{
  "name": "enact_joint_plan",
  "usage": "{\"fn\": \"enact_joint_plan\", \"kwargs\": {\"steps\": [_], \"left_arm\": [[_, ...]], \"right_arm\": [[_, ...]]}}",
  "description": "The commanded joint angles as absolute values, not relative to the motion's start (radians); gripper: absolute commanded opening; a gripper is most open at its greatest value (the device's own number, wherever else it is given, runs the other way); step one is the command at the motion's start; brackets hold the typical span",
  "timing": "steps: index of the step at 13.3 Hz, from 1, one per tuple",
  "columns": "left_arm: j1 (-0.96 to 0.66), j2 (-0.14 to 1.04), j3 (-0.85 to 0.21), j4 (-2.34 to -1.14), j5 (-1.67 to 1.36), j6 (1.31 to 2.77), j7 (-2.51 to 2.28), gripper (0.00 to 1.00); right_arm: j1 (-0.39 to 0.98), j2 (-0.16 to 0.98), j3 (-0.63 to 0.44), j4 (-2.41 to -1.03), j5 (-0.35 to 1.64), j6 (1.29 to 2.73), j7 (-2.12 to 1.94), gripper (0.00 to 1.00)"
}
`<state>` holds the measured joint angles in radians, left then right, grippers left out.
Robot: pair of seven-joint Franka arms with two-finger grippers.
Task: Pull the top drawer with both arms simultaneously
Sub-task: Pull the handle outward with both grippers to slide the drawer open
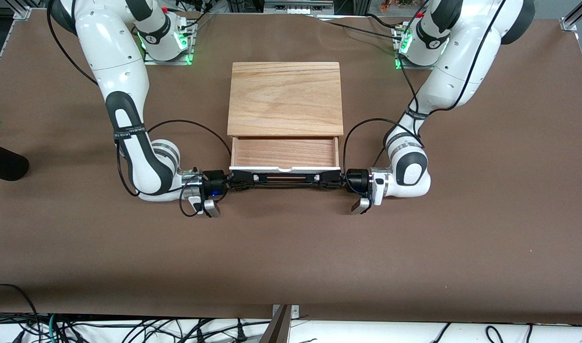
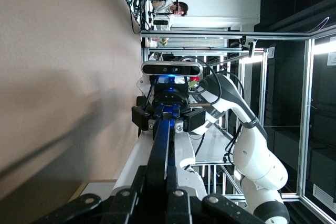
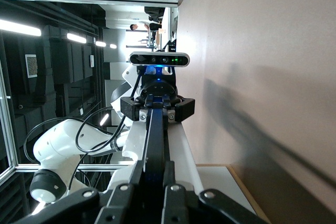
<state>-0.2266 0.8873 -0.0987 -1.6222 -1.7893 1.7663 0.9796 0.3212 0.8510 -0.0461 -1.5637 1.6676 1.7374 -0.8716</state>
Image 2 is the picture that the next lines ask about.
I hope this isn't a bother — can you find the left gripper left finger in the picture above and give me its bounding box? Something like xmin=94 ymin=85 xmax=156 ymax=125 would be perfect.
xmin=31 ymin=165 xmax=148 ymax=224

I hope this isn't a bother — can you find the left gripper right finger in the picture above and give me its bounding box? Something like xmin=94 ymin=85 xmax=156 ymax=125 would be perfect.
xmin=165 ymin=167 xmax=260 ymax=224

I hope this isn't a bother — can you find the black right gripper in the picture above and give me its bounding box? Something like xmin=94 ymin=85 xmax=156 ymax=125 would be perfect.
xmin=131 ymin=75 xmax=207 ymax=133

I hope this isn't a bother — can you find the person in white shirt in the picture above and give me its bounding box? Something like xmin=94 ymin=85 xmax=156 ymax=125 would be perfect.
xmin=152 ymin=1 xmax=190 ymax=31

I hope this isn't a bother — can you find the white label sticker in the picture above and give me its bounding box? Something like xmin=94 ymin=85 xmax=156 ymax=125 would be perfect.
xmin=312 ymin=183 xmax=336 ymax=205

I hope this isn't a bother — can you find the brown table cover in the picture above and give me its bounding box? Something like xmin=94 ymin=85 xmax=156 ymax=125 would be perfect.
xmin=0 ymin=0 xmax=144 ymax=224

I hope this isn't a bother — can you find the white drawer without handle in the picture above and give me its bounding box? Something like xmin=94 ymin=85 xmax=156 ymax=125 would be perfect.
xmin=78 ymin=181 xmax=118 ymax=198

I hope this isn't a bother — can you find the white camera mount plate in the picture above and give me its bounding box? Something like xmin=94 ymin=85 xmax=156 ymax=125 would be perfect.
xmin=135 ymin=77 xmax=152 ymax=95

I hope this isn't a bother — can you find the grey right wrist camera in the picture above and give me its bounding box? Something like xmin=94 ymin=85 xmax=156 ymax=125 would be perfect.
xmin=141 ymin=60 xmax=204 ymax=78

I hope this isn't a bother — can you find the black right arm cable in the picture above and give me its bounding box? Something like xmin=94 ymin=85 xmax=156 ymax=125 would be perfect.
xmin=178 ymin=55 xmax=223 ymax=105

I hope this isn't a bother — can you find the aluminium profile frame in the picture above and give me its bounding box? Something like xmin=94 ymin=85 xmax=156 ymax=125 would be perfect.
xmin=140 ymin=26 xmax=336 ymax=224

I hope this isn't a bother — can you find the frame-mounted camera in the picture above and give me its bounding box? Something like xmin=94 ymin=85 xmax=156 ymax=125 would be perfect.
xmin=246 ymin=39 xmax=257 ymax=59

